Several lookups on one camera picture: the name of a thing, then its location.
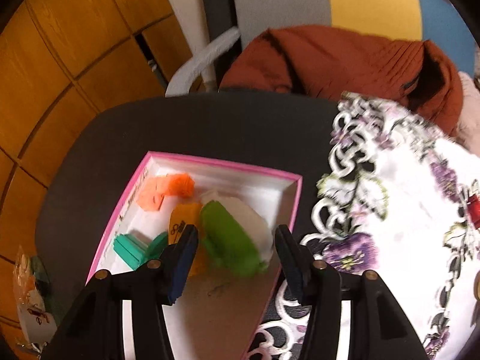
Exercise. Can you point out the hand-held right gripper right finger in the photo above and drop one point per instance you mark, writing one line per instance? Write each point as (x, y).
(292, 266)

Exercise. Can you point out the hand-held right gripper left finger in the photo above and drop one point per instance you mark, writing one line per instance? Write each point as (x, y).
(182, 266)

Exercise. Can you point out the yellow craft punch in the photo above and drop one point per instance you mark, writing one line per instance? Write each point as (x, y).
(183, 217)

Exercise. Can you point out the teal craft punch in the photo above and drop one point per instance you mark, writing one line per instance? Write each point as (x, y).
(131, 249)

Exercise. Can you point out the pink cardboard box tray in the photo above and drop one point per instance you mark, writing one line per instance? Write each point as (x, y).
(210, 318)

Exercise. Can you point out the orange craft punch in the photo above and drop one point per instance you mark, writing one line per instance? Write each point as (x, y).
(165, 191)

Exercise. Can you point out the white floral embroidered tablecloth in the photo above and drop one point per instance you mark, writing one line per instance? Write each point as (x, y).
(405, 202)

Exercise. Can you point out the printed plastic bag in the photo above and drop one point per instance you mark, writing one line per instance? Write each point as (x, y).
(32, 315)

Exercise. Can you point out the rust red quilted jacket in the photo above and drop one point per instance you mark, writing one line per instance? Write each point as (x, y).
(337, 60)

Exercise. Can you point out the wooden panelled cabinet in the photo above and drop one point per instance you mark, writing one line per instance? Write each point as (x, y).
(56, 63)

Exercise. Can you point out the pale pink blanket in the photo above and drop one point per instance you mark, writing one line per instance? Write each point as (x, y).
(470, 105)

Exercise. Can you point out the grey yellow blue chair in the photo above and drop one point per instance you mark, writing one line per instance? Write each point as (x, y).
(367, 0)

